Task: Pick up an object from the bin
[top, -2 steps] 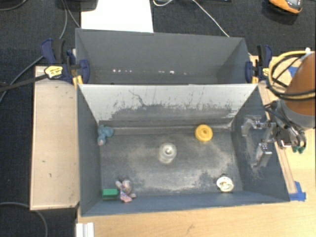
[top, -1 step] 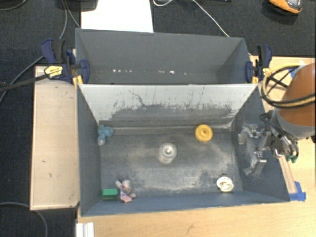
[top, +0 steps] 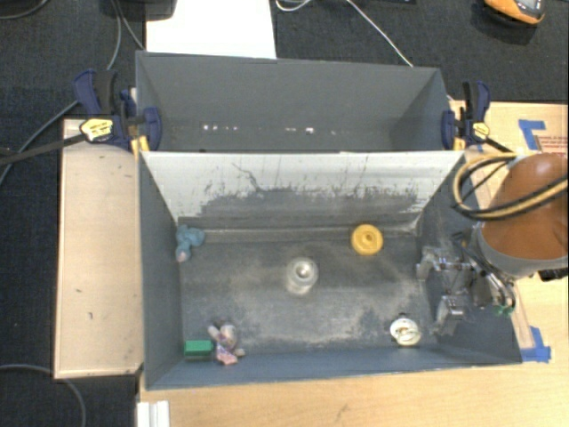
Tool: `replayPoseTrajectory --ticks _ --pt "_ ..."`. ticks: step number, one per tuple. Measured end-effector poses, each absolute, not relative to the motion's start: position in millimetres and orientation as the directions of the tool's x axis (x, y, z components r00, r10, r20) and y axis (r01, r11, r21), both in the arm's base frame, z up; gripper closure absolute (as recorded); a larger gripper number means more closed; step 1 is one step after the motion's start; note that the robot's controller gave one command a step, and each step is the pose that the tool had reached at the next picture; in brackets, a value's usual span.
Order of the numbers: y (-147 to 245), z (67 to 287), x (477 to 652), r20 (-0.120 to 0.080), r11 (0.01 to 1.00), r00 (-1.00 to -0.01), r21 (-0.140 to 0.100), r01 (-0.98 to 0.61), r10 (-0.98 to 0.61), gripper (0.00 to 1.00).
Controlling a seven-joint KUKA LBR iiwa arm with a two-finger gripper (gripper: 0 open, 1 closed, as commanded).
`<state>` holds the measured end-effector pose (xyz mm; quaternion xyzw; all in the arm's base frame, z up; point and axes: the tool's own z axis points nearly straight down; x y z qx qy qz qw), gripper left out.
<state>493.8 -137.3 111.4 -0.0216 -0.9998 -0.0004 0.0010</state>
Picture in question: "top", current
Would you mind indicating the grey metal bin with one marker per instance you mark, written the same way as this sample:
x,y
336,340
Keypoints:
x,y
284,105

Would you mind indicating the pale wood board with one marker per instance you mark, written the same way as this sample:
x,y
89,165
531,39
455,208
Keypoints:
x,y
98,247

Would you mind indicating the pink toy animal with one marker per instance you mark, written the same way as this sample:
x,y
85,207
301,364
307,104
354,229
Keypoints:
x,y
226,340

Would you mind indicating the white round plastic thing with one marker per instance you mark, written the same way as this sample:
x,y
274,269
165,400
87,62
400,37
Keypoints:
x,y
405,332

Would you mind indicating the blue toy animal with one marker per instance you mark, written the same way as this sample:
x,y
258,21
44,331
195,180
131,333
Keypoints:
x,y
189,239

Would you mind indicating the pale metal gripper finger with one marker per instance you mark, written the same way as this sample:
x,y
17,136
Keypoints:
x,y
433,266
450,315

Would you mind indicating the black cylinder on white bracket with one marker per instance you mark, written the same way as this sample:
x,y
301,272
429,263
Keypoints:
x,y
553,274

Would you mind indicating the green sponge block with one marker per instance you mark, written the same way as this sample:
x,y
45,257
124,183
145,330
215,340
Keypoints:
x,y
197,348

